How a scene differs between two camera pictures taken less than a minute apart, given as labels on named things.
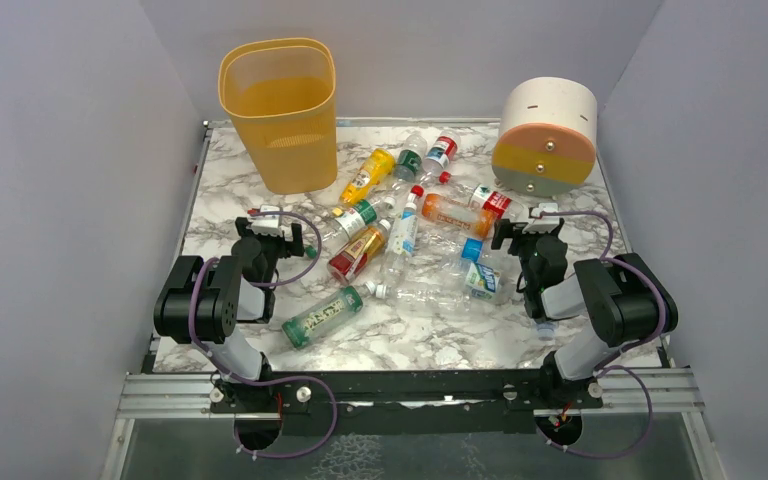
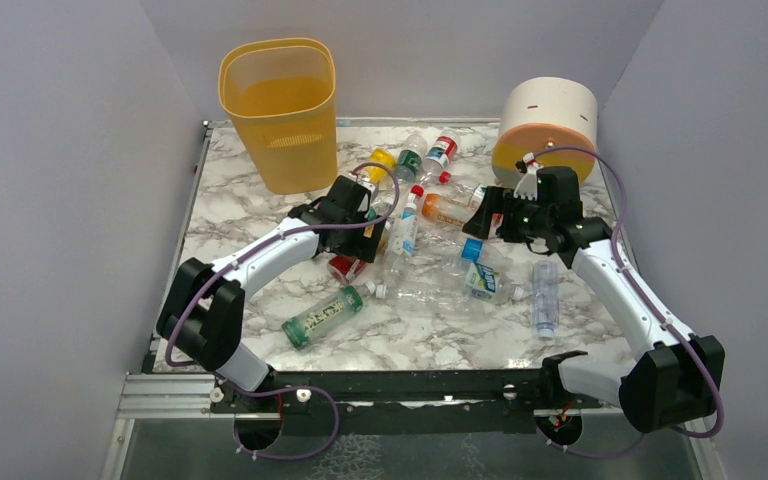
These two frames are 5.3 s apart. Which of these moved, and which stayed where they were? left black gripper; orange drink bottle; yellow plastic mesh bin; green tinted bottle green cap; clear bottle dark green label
Moved: left black gripper
Stayed: yellow plastic mesh bin; green tinted bottle green cap; clear bottle dark green label; orange drink bottle
